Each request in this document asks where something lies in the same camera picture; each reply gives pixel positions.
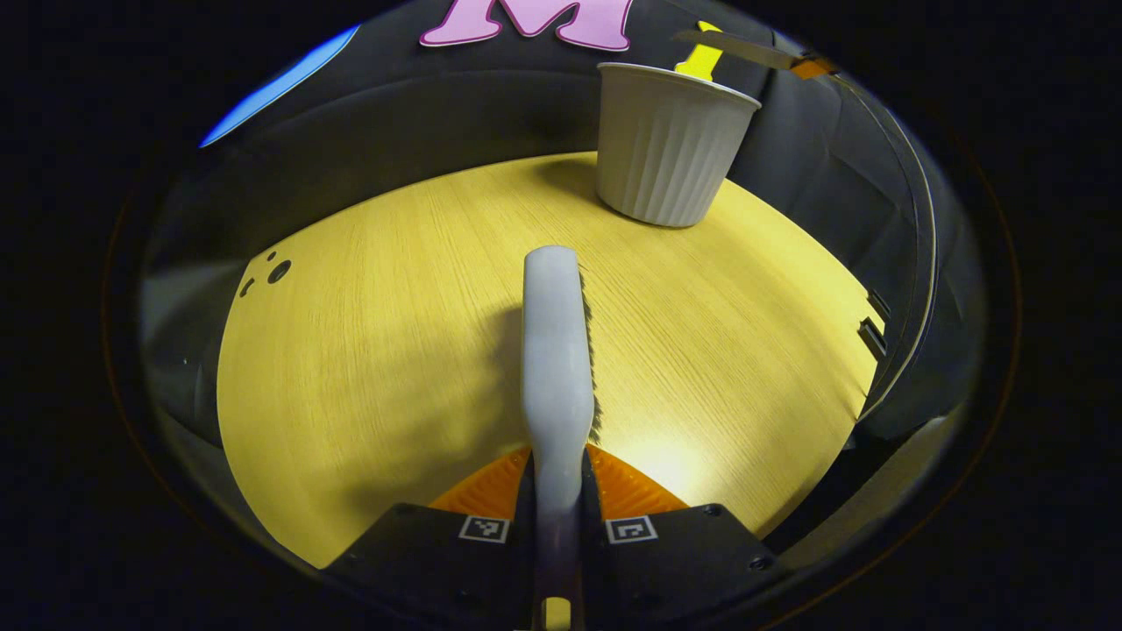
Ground wooden desktop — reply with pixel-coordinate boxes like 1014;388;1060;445
216;151;887;570

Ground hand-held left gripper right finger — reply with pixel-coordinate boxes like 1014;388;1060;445
580;443;782;631

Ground grey dustpan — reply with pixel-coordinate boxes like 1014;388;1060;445
672;28;804;72

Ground small grey broom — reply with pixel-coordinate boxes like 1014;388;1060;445
521;245;606;631

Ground thin grey cable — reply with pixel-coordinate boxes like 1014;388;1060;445
831;74;940;415

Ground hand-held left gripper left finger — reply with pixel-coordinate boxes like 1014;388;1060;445
323;445;538;631

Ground black desk bracket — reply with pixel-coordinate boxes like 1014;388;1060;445
857;289;892;362

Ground white ribbed garbage bin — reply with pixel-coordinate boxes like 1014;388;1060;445
595;61;763;230

